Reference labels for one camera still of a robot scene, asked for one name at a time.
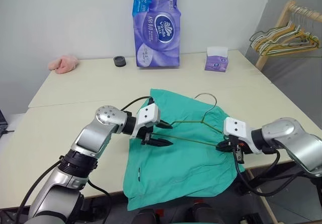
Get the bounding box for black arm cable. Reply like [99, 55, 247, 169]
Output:
[19, 155, 64, 212]
[233, 148, 281, 197]

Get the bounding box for green shorts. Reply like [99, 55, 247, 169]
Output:
[122, 88, 246, 211]

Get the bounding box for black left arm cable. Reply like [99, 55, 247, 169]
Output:
[19, 155, 64, 212]

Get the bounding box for olive wire hanger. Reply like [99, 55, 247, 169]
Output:
[150, 93, 227, 151]

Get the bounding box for wooden table leg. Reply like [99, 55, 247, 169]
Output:
[246, 169, 277, 224]

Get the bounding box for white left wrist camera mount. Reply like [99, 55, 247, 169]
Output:
[136, 104, 162, 128]

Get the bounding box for wooden clothes rack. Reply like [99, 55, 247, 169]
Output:
[255, 0, 322, 71]

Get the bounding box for small purple tissue pack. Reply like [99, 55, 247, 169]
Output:
[204, 46, 229, 72]

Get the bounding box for white wire hanger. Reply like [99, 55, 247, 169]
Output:
[259, 24, 319, 57]

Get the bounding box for pink cloth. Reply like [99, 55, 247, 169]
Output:
[47, 54, 81, 74]

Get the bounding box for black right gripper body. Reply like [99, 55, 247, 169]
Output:
[225, 136, 247, 165]

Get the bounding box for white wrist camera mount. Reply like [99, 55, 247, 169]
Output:
[136, 104, 162, 128]
[223, 116, 253, 137]

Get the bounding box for black round puck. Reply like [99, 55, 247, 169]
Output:
[113, 55, 127, 68]

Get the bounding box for yellow wire hanger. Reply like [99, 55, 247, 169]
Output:
[252, 20, 320, 55]

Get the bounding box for dark green wire hanger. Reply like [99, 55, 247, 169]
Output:
[249, 27, 286, 50]

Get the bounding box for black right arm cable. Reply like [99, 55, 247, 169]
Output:
[233, 148, 281, 197]

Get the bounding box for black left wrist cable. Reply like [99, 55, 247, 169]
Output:
[120, 96, 154, 113]

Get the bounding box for large purple tissue pack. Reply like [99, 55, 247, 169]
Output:
[130, 0, 183, 69]

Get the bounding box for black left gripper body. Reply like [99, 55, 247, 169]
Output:
[135, 123, 160, 146]

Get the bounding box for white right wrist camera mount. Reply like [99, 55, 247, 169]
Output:
[223, 116, 253, 137]

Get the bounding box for dark laptop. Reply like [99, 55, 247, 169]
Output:
[0, 109, 9, 138]

